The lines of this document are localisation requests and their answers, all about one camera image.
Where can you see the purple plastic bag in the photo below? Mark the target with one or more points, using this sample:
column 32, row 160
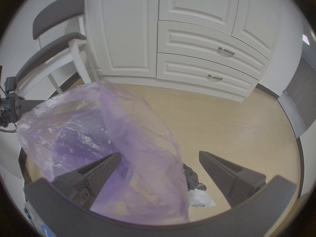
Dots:
column 98, row 132

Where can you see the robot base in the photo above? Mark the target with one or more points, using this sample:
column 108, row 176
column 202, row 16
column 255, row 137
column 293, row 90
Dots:
column 37, row 221

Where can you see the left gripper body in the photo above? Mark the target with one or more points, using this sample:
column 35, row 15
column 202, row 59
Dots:
column 8, row 110

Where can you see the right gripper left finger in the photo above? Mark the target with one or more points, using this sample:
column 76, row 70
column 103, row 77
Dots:
column 93, row 179

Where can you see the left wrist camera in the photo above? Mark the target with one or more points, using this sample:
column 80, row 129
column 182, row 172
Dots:
column 11, row 84

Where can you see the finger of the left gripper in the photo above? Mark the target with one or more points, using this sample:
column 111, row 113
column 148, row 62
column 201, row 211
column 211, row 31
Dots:
column 23, row 107

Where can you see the white printed wrapper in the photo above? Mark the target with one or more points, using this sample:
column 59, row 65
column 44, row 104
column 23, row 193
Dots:
column 201, row 199

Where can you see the white wardrobe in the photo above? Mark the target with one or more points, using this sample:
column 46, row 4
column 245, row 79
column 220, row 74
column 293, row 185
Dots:
column 197, row 33

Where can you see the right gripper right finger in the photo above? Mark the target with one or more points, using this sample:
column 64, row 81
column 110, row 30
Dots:
column 227, row 179

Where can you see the grey cushioned white chair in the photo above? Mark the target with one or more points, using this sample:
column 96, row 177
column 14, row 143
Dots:
column 56, row 11

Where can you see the crumpled black plastic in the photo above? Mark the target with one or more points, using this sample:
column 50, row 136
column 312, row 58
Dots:
column 193, row 179

